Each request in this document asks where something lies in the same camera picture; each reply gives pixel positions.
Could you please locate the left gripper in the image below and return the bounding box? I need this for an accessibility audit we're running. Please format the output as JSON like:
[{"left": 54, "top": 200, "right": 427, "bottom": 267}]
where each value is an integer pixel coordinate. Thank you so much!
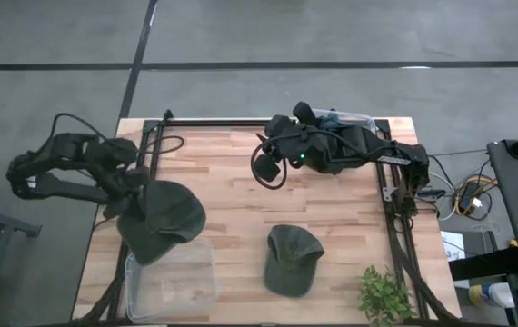
[{"left": 103, "top": 166, "right": 152, "bottom": 219}]

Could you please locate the blue denim hat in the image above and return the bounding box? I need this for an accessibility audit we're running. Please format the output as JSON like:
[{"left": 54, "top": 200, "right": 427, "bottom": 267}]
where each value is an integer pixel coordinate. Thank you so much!
[{"left": 316, "top": 114, "right": 347, "bottom": 134}]

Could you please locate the dark green baseball cap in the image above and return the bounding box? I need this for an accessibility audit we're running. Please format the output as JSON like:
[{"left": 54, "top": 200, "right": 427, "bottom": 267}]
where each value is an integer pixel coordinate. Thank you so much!
[
  {"left": 263, "top": 223, "right": 326, "bottom": 300},
  {"left": 116, "top": 179, "right": 208, "bottom": 268}
]

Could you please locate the clear plastic bin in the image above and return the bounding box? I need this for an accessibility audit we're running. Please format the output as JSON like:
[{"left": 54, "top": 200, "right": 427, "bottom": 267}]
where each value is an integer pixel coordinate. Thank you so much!
[
  {"left": 124, "top": 236, "right": 221, "bottom": 324},
  {"left": 312, "top": 107, "right": 378, "bottom": 137}
]

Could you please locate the white paper sheet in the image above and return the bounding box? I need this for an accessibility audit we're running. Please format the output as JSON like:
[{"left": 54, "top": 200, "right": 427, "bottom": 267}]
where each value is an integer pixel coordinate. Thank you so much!
[{"left": 440, "top": 230, "right": 468, "bottom": 263}]

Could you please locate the potted plant white pot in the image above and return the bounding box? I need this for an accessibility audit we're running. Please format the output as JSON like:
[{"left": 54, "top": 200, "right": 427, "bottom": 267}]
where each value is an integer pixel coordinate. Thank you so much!
[{"left": 357, "top": 264, "right": 418, "bottom": 327}]

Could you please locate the white yellow bottle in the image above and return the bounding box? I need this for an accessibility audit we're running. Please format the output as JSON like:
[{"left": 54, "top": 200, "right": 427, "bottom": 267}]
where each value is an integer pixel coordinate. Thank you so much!
[{"left": 467, "top": 282, "right": 517, "bottom": 310}]

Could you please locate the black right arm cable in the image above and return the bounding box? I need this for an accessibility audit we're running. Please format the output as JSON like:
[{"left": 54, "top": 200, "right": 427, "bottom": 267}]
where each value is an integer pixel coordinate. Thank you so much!
[{"left": 249, "top": 129, "right": 290, "bottom": 191}]

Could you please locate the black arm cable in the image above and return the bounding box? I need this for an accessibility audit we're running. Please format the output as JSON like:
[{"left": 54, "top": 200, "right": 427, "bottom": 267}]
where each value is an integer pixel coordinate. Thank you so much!
[
  {"left": 51, "top": 112, "right": 110, "bottom": 146},
  {"left": 249, "top": 129, "right": 290, "bottom": 191}
]

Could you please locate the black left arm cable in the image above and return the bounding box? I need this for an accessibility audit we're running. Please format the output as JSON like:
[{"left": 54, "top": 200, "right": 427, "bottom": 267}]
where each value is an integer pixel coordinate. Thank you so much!
[{"left": 51, "top": 112, "right": 110, "bottom": 146}]

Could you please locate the white cable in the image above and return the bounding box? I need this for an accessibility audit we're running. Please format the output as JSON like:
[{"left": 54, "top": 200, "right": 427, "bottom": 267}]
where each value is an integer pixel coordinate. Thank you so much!
[{"left": 431, "top": 171, "right": 458, "bottom": 223}]

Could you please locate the yellow cable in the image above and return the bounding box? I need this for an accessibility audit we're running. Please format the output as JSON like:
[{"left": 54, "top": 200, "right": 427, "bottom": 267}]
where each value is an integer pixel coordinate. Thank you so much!
[{"left": 452, "top": 176, "right": 499, "bottom": 217}]

